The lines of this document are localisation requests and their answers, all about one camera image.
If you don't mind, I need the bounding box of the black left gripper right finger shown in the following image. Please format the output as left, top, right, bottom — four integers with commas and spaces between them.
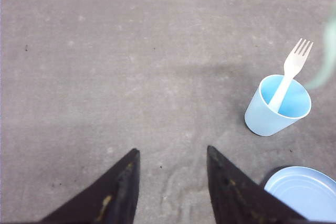
207, 145, 307, 223

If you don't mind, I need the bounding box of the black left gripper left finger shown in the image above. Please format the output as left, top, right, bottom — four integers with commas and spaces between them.
39, 148, 140, 223

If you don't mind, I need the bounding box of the light blue plastic cup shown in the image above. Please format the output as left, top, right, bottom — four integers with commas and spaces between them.
244, 74, 311, 136

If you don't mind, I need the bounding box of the white plastic fork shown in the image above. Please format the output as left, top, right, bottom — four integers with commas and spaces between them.
268, 38, 313, 112

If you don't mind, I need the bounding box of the blue plastic plate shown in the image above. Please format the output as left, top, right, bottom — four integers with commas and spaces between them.
264, 166, 335, 222

